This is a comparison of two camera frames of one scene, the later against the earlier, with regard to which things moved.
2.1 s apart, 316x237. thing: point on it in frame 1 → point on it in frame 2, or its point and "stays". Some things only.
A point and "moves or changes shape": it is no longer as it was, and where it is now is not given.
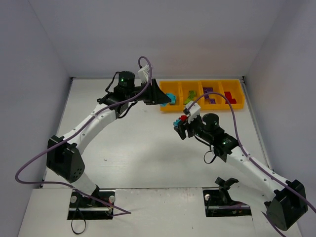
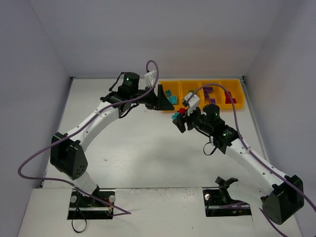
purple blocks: (206, 90) stays
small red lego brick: (228, 95) stays
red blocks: (231, 100) stays
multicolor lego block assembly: (181, 119) moves or changes shape
